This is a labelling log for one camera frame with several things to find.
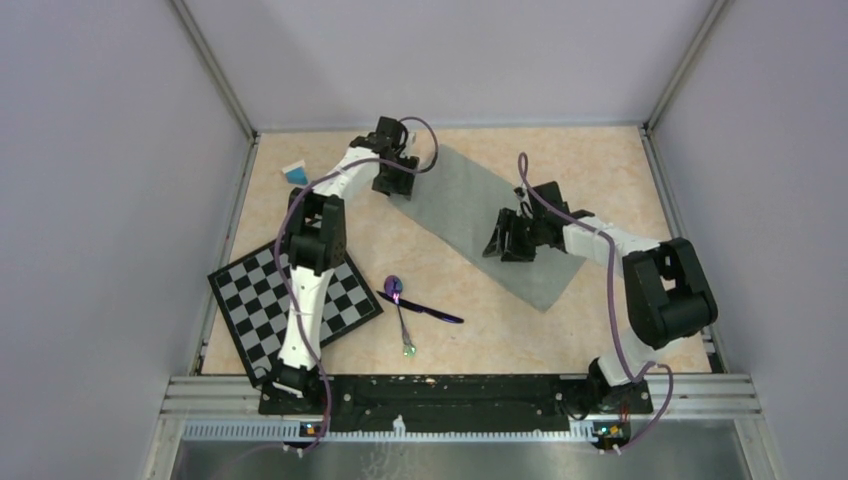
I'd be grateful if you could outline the right aluminium corner post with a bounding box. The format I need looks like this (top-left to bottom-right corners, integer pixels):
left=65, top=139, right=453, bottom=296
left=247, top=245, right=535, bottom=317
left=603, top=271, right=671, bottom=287
left=642, top=0, right=734, bottom=137

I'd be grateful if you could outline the iridescent purple knife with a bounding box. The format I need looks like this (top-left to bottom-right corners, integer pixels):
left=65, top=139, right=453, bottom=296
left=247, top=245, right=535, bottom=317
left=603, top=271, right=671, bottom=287
left=377, top=291, right=465, bottom=324

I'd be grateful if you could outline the blue white wedge block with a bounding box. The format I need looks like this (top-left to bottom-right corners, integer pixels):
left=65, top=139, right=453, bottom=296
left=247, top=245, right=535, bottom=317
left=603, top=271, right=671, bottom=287
left=281, top=160, right=310, bottom=186

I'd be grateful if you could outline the grey cloth napkin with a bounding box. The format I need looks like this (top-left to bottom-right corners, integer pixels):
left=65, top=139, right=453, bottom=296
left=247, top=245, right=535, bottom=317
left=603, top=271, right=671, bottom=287
left=388, top=145, right=585, bottom=312

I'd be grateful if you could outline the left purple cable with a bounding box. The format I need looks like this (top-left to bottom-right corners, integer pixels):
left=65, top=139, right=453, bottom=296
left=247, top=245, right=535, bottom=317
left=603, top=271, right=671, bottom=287
left=211, top=116, right=440, bottom=465

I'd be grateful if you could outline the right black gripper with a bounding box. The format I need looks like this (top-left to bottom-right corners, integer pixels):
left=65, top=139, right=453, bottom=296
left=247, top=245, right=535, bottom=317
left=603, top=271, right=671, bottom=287
left=484, top=207, right=546, bottom=262

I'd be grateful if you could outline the left aluminium corner post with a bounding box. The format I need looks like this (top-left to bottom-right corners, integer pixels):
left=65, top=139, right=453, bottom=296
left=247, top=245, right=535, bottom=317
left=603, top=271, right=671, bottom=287
left=167, top=0, right=258, bottom=143

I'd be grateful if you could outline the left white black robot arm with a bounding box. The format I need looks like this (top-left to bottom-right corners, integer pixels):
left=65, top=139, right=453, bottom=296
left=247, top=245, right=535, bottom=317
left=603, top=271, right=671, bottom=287
left=269, top=116, right=420, bottom=414

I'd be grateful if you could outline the aluminium front frame rail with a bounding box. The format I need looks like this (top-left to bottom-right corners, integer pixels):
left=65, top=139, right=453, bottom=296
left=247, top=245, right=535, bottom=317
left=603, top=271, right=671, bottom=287
left=160, top=374, right=762, bottom=443

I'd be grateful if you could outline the iridescent purple spoon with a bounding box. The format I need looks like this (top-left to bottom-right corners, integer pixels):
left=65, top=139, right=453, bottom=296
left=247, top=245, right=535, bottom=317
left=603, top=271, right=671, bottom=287
left=383, top=275, right=416, bottom=357

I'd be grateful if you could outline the black grey checkerboard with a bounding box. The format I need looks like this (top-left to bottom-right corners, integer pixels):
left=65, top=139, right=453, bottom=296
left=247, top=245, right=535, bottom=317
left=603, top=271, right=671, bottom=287
left=208, top=242, right=384, bottom=386

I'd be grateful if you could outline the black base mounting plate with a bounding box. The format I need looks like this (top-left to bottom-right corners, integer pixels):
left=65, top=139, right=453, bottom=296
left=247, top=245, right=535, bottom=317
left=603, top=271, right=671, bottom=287
left=258, top=374, right=654, bottom=433

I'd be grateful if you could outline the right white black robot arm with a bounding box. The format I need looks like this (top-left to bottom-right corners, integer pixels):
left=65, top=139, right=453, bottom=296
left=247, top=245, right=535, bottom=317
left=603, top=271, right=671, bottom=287
left=483, top=181, right=718, bottom=412

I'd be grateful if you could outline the aluminium corner post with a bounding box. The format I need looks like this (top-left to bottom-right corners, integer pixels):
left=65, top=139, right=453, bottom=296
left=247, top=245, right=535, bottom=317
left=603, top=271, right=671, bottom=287
left=167, top=0, right=258, bottom=143
left=642, top=0, right=734, bottom=137

